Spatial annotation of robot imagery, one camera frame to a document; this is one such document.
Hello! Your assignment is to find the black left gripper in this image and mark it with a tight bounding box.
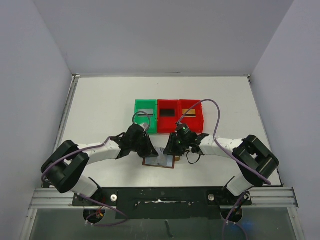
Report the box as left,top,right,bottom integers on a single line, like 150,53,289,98
130,133,158,158

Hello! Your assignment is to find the brown leather card holder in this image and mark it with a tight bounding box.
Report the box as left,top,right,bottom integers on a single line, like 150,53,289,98
142,147,181,169

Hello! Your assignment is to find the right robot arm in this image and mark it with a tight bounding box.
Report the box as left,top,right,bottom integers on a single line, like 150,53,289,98
163,123,280,205

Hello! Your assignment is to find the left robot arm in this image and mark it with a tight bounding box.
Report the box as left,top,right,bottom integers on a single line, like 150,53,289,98
40,123,159,206

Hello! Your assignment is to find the black card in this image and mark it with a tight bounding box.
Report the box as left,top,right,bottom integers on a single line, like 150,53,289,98
159,108,176,117

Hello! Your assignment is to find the red bin right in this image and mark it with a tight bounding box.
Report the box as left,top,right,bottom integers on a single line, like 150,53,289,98
179,99,204,133

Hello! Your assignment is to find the red bin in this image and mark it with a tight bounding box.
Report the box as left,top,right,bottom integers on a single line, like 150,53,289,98
157,99,180,134
179,99,204,133

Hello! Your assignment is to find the green bin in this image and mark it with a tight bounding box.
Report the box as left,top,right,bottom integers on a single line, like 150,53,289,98
134,99,158,134

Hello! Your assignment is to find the red bin middle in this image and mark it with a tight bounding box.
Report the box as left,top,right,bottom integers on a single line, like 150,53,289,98
157,99,180,134

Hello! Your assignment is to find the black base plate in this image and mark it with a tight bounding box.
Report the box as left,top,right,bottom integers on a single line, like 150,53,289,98
72,186,252,222

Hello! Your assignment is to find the aluminium left rail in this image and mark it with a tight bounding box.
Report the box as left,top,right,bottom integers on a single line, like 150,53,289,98
52,74,80,153

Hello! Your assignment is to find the aluminium rail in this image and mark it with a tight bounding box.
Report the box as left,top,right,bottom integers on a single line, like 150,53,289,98
52,74,80,153
29,188,74,210

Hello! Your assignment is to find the aluminium front rail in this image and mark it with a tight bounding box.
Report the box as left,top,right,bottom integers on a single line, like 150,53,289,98
29,188,74,210

